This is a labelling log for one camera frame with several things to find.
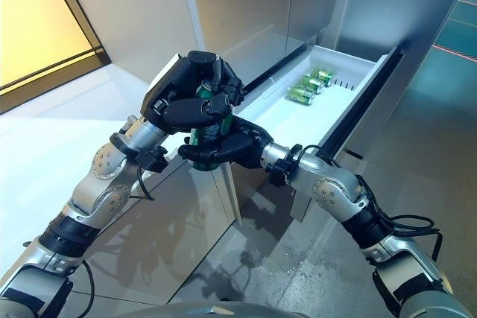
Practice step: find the orange glass panel black frame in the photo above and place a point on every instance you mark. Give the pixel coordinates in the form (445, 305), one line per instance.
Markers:
(37, 31)

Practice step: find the grey robot torso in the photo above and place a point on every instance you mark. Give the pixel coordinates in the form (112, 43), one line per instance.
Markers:
(268, 310)

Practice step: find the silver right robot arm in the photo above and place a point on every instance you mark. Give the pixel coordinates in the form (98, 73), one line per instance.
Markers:
(335, 191)

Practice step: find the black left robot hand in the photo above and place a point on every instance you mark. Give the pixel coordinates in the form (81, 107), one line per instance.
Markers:
(179, 109)

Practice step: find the fridge drawer steel front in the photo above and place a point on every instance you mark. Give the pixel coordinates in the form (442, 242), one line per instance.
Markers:
(253, 187)

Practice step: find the green drink can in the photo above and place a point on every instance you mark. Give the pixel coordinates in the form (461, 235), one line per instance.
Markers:
(312, 84)
(206, 135)
(301, 95)
(322, 76)

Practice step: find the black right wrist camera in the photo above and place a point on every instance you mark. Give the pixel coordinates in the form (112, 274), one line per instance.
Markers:
(285, 167)

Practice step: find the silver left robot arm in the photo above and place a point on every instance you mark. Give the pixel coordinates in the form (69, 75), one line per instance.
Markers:
(100, 184)

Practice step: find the stainless steel fridge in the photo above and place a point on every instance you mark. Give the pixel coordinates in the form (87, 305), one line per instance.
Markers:
(242, 9)

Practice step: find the tall grey steel panel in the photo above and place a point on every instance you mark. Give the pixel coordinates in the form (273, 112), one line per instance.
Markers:
(395, 9)

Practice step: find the tall white side panel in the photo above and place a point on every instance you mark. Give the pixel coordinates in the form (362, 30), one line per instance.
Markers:
(130, 5)

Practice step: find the fridge drawer with white tray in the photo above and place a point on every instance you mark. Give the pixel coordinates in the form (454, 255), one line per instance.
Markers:
(316, 109)

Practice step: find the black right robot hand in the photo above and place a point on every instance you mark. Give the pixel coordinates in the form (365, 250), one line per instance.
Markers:
(246, 146)

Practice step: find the wide steel fridge door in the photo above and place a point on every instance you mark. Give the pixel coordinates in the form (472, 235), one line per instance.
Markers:
(238, 5)

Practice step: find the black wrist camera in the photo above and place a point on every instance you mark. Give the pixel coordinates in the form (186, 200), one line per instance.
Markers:
(285, 167)
(154, 159)

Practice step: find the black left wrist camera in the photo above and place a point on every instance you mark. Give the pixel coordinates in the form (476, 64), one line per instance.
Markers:
(154, 159)

